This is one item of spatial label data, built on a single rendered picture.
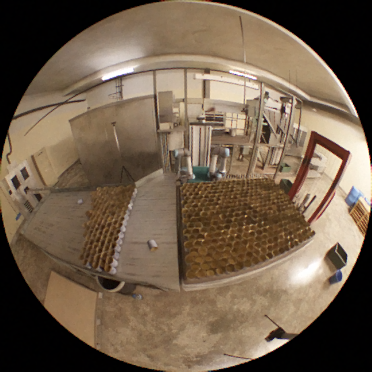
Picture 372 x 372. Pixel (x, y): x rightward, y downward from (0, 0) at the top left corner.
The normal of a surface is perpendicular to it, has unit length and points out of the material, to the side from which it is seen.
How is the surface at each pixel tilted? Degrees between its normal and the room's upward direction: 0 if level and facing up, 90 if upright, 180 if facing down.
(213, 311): 0
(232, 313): 0
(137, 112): 90
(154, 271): 0
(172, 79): 90
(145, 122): 90
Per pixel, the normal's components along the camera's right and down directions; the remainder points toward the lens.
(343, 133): -1.00, 0.05
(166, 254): -0.01, -0.80
